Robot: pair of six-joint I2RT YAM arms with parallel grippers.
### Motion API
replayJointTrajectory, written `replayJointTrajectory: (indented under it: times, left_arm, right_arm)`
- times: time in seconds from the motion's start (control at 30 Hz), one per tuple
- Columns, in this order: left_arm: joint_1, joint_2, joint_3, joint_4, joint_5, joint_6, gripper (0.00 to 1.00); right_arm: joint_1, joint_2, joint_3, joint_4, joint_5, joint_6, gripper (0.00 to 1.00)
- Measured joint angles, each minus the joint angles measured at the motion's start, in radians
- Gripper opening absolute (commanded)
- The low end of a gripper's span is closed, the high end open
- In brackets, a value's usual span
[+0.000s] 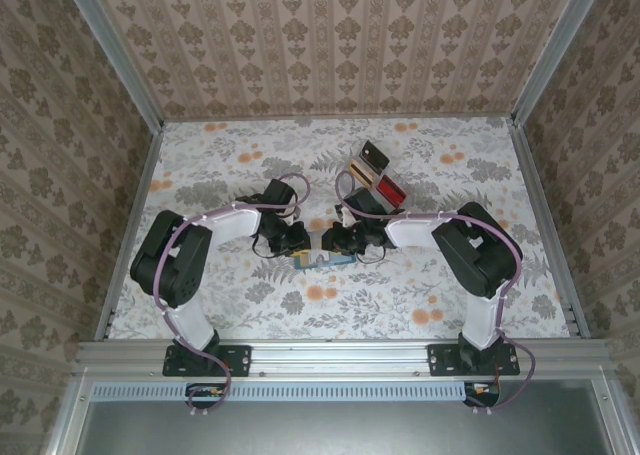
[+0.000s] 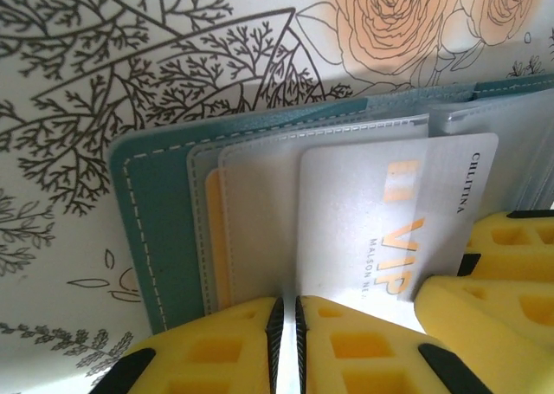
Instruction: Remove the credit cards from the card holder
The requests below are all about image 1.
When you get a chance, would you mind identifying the aluminium side rail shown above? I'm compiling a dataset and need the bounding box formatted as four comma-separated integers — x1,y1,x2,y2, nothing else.
94,122,166,344
507,117,591,341

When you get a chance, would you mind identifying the red card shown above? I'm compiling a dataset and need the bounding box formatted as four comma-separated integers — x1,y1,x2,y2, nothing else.
374,173,408,210

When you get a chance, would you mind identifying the black wiring port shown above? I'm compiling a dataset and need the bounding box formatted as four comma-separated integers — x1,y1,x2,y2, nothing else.
462,380,502,409
184,382,227,410

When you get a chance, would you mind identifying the gold striped card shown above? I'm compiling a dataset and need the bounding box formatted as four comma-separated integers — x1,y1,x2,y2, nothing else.
348,157,380,187

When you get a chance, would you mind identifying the slanted aluminium post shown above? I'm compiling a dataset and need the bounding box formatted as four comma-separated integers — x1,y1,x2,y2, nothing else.
509,0,611,126
58,0,166,131

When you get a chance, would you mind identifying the blue card holder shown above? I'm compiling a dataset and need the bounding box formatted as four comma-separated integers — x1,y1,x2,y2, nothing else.
293,248,357,271

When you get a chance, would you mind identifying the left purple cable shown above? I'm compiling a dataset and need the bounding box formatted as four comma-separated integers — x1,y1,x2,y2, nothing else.
152,172,311,417

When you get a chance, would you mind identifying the clear plastic card tray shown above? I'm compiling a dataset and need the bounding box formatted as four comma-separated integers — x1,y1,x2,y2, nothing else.
342,139,409,211

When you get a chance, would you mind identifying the black wire loop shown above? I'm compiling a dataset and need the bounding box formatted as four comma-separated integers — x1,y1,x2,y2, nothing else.
249,234,281,260
359,242,389,264

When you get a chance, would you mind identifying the slotted white cable duct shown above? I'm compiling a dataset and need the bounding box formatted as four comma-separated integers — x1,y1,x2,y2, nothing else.
92,380,469,403

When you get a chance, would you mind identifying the right black wire loop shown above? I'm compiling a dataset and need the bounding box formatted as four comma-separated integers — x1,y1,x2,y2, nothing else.
359,242,389,264

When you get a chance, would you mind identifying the long aluminium base rail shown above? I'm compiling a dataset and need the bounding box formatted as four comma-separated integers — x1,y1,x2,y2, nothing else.
74,339,614,376

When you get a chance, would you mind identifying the purple cable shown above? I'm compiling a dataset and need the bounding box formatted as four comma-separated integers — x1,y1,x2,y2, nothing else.
333,169,540,417
152,172,311,417

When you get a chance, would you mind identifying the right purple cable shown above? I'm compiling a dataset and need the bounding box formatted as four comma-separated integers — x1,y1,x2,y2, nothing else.
333,169,540,417

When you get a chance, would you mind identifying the dark card with white mark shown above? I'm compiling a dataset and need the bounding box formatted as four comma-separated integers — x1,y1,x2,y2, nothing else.
359,139,391,171

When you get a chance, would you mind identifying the left black wire loop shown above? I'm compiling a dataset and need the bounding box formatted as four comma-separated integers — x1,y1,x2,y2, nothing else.
249,234,281,260

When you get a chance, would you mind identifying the floral table cover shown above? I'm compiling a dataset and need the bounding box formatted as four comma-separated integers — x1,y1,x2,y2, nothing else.
107,117,574,341

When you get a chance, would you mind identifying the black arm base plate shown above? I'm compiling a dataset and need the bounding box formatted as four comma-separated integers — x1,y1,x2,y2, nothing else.
162,343,253,378
428,343,521,378

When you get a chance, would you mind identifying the grey metal panel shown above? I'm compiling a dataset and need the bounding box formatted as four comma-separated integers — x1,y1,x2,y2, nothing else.
74,379,614,455

